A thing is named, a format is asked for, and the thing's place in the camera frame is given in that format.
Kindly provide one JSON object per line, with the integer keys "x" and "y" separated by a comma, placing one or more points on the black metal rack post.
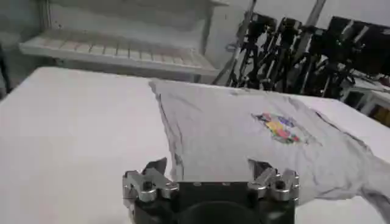
{"x": 3, "y": 70}

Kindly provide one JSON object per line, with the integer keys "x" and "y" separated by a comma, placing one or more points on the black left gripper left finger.
{"x": 146, "y": 182}

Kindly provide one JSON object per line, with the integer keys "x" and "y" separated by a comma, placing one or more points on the grey T-shirt with colourful print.
{"x": 219, "y": 137}

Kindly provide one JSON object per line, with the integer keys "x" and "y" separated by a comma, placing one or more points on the white desk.
{"x": 365, "y": 100}

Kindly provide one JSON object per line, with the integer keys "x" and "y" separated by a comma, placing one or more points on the white empty display shelf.
{"x": 122, "y": 45}

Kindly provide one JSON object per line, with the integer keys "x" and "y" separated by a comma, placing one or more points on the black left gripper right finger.
{"x": 277, "y": 182}

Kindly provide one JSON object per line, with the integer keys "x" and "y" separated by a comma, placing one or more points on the grey metal column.
{"x": 315, "y": 13}

